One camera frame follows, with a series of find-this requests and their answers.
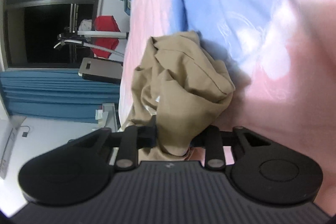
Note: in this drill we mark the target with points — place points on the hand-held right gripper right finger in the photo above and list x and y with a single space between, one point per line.
214 140

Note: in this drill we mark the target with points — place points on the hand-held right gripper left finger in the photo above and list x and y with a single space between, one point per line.
147 134

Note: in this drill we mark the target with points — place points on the tan t-shirt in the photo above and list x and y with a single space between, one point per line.
183 98

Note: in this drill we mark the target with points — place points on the white dressing table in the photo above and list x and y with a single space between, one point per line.
109 116

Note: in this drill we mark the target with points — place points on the white box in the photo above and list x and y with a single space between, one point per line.
98 114

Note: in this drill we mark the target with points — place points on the blue curtain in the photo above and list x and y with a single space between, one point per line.
52 95

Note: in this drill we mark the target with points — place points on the garment steamer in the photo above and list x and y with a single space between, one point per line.
105 34

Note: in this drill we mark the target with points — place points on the red garment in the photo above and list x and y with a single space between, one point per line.
105 23

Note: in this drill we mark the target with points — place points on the white hanging garment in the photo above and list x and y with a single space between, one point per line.
85 25

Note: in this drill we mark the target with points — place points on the pastel bed blanket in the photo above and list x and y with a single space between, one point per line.
249 16

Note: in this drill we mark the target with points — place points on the white air conditioner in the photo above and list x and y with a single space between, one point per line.
10 140

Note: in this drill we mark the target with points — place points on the dark window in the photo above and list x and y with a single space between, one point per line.
39 37

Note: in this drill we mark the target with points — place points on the grey wall socket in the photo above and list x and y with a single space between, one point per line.
25 134

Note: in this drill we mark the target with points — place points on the metal balcony rail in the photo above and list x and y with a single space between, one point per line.
74 19

